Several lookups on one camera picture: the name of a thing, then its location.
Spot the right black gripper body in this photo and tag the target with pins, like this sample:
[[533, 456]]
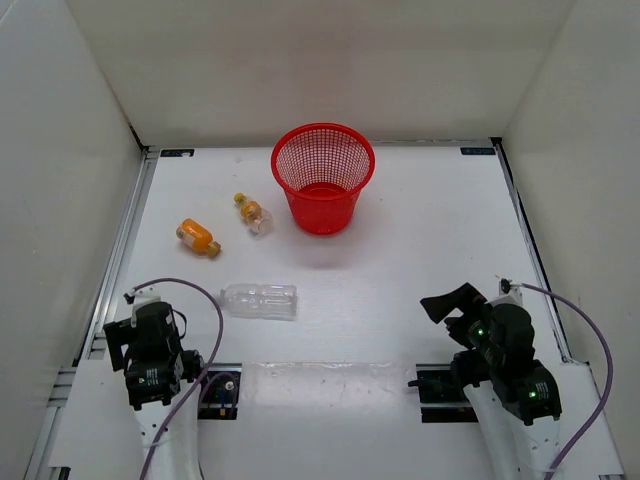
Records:
[[471, 327]]

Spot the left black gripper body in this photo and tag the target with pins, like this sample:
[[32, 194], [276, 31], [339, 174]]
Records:
[[135, 351]]

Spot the orange juice bottle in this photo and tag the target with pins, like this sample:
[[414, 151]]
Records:
[[197, 238]]

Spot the clear plastic water bottle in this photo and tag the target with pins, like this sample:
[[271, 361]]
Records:
[[260, 301]]

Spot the small clear orange-label bottle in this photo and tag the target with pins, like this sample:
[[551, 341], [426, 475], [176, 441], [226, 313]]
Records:
[[258, 219]]

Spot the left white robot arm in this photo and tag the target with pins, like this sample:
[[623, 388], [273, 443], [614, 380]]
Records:
[[161, 380]]

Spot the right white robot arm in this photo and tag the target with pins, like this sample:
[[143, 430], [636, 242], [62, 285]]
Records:
[[515, 398]]

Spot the red mesh plastic bin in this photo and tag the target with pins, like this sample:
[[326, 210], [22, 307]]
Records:
[[322, 169]]

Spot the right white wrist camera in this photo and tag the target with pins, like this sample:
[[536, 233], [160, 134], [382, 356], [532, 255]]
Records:
[[509, 293]]

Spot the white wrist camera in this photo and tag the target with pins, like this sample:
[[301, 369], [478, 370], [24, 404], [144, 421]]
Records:
[[137, 298], [509, 293]]

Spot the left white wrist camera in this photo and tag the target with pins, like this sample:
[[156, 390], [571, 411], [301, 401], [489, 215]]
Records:
[[137, 298]]

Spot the left aluminium frame rail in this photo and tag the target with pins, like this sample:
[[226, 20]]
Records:
[[103, 310]]

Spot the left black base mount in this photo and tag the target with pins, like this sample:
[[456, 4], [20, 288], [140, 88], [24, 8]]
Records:
[[221, 393]]

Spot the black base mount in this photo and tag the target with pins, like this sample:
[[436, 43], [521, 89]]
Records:
[[221, 393], [441, 401]]

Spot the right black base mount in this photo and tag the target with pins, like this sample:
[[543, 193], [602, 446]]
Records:
[[441, 401]]

